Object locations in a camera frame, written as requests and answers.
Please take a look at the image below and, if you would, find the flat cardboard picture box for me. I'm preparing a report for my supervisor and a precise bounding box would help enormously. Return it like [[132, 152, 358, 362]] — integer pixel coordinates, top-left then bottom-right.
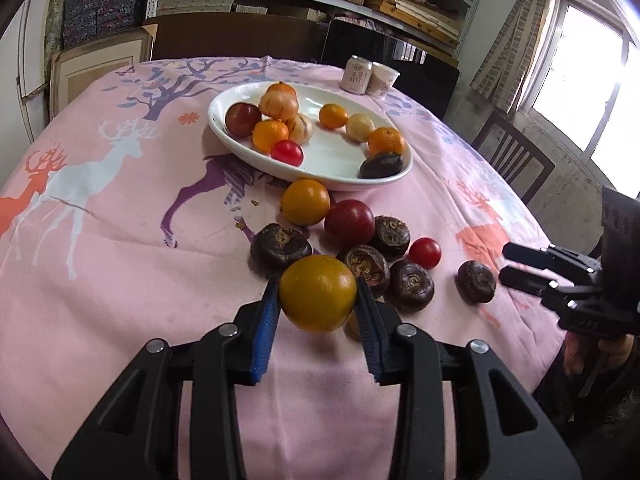
[[50, 22, 158, 116]]

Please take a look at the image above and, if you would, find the stack of blue floral boxes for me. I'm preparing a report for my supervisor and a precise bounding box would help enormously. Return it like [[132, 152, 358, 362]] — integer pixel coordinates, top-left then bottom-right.
[[62, 0, 148, 51]]

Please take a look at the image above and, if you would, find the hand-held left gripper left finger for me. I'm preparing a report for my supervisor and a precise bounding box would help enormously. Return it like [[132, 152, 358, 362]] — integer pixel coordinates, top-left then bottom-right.
[[52, 277, 281, 480]]

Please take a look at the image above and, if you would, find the bright window with white frame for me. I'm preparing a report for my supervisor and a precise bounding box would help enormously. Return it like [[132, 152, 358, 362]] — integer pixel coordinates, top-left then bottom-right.
[[515, 0, 640, 201]]

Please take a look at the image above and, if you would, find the person's dark clothing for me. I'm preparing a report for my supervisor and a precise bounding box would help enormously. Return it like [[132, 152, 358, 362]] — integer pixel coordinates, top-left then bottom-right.
[[535, 375, 640, 480]]

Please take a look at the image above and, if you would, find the stack of yellow wooden frames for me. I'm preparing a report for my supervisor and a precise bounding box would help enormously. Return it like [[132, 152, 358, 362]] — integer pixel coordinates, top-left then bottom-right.
[[367, 0, 461, 51]]

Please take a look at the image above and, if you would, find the dark brown water chestnut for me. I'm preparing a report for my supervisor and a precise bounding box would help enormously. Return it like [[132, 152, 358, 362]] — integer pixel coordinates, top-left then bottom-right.
[[249, 223, 314, 277], [382, 259, 436, 314], [336, 245, 391, 301], [456, 260, 497, 305], [358, 151, 405, 180], [372, 215, 412, 261]]

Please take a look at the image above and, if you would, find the pink deer print tablecloth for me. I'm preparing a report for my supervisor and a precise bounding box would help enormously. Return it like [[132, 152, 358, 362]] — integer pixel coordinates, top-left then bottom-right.
[[0, 56, 608, 480]]

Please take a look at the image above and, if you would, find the white leaning board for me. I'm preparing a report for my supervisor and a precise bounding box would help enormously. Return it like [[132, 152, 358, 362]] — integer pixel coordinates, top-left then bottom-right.
[[17, 10, 51, 131]]

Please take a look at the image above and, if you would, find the person's right hand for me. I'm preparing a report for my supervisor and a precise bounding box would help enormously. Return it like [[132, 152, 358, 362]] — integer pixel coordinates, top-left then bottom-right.
[[564, 332, 635, 378]]

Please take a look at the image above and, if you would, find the black glossy panel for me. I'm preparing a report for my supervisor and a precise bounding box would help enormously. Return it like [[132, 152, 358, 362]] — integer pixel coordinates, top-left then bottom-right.
[[320, 20, 461, 121]]

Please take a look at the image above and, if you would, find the pale yellow pepino melon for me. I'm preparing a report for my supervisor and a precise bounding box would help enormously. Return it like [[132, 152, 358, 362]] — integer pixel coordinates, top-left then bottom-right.
[[258, 91, 300, 123], [345, 113, 376, 143], [285, 112, 315, 145]]

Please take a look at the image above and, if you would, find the red cherry tomato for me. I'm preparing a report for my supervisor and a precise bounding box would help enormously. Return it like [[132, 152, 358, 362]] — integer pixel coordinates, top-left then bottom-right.
[[270, 139, 305, 167], [408, 237, 443, 270]]

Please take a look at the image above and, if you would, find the white ceramic plate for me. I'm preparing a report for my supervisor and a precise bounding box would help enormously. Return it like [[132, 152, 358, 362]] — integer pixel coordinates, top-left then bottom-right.
[[207, 81, 415, 192]]

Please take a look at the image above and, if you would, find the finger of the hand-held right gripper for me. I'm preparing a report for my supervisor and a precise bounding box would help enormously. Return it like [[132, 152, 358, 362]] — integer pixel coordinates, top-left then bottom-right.
[[501, 241, 603, 281], [499, 266, 596, 311]]

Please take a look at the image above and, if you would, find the pink white drink can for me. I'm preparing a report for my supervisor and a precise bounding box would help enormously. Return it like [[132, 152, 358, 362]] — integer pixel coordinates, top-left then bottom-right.
[[341, 56, 373, 94]]

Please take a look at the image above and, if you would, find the dark wooden chair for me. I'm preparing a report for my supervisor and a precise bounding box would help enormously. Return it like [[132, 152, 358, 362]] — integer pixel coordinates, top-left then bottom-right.
[[472, 110, 556, 206]]

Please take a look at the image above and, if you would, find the pink bundled cloth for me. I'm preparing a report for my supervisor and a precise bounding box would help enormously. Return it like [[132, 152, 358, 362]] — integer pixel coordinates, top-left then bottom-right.
[[330, 10, 381, 31]]

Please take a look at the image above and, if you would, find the dark red plum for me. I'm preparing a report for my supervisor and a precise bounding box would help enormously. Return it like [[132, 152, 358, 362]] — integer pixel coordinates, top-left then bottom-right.
[[224, 102, 263, 139], [324, 199, 376, 247]]

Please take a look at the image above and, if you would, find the white paper cup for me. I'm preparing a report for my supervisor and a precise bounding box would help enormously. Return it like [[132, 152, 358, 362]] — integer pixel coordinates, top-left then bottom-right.
[[365, 62, 401, 99]]

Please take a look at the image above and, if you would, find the brown wooden board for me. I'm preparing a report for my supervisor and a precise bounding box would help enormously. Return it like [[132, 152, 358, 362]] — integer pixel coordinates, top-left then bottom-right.
[[145, 12, 326, 66]]

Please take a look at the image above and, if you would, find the grey woven flat box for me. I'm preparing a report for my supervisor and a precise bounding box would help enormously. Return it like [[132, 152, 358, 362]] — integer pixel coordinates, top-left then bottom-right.
[[157, 0, 236, 16]]

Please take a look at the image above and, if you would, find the marbled leaning panel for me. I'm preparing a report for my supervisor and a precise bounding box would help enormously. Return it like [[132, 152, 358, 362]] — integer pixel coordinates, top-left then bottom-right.
[[46, 0, 68, 58]]

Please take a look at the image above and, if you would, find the large orange tangerine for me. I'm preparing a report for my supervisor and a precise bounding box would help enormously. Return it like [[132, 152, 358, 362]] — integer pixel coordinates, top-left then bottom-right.
[[367, 127, 406, 157]]

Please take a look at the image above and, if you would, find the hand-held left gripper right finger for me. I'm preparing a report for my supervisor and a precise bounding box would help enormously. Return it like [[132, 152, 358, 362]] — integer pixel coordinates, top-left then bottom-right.
[[356, 276, 583, 480]]

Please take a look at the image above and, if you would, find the round yellow fruit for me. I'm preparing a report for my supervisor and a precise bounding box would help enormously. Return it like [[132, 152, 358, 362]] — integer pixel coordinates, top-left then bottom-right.
[[278, 254, 358, 335]]

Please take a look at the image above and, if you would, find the brick pattern curtain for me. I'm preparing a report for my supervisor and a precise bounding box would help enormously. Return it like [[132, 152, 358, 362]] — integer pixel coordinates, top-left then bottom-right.
[[470, 0, 563, 113]]

